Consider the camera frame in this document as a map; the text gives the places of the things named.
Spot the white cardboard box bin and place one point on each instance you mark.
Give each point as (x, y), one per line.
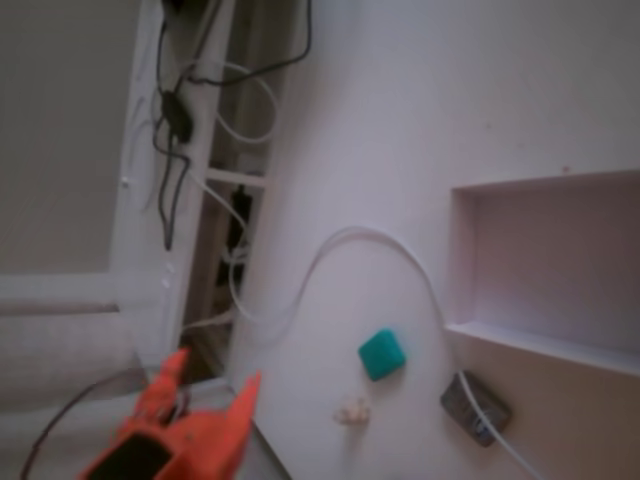
(550, 346)

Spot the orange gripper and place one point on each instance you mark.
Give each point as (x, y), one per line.
(200, 434)

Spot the small beige figurine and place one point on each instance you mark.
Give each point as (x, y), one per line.
(352, 411)

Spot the small grey flat device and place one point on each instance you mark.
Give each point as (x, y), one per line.
(457, 400)

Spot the black plug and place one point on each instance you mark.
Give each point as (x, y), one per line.
(242, 200)

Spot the white furniture frame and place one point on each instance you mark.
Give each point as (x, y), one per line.
(150, 300)

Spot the green rounded cube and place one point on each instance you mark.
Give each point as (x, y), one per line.
(382, 355)

